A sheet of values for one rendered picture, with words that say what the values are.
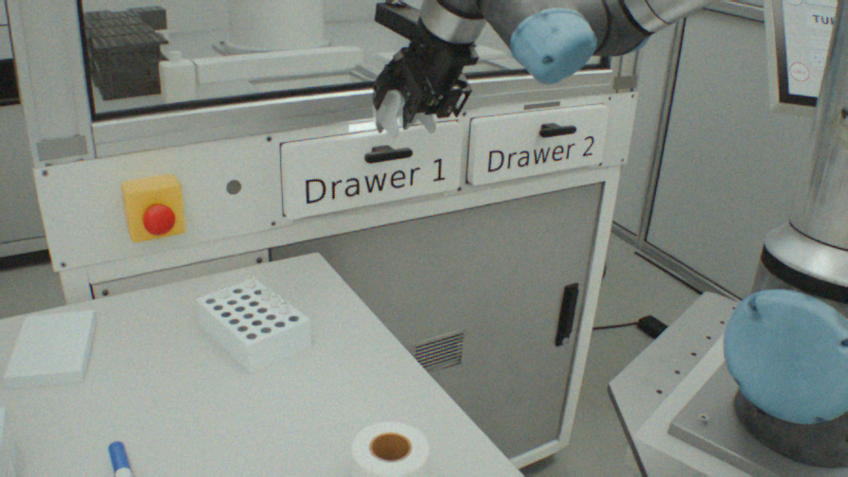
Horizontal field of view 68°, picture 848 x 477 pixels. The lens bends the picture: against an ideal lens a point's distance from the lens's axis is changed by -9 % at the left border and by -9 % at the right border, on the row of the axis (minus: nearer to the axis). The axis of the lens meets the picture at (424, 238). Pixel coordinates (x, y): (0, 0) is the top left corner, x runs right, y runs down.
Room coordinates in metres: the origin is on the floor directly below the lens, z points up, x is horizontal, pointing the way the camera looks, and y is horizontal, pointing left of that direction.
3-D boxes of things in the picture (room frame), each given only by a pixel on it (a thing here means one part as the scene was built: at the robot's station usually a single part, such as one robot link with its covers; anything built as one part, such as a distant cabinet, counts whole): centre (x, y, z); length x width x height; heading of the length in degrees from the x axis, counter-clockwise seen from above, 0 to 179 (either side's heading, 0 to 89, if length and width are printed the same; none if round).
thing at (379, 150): (0.93, 0.06, 0.91); 0.07 x 0.04 x 0.01; 121
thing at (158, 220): (0.74, 0.33, 0.88); 0.04 x 0.03 x 0.04; 121
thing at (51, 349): (0.60, 0.43, 0.77); 0.13 x 0.09 x 0.02; 18
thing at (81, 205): (1.39, 0.29, 0.87); 1.02 x 0.95 x 0.14; 121
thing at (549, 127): (1.10, -0.21, 0.91); 0.07 x 0.04 x 0.01; 121
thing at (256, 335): (0.67, 0.20, 0.78); 0.12 x 0.08 x 0.04; 45
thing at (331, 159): (0.96, 0.08, 0.87); 0.29 x 0.02 x 0.11; 121
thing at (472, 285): (1.39, 0.28, 0.40); 1.03 x 0.95 x 0.80; 121
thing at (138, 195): (0.77, 0.35, 0.88); 0.07 x 0.05 x 0.07; 121
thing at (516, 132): (1.12, -0.19, 0.87); 0.29 x 0.02 x 0.11; 121
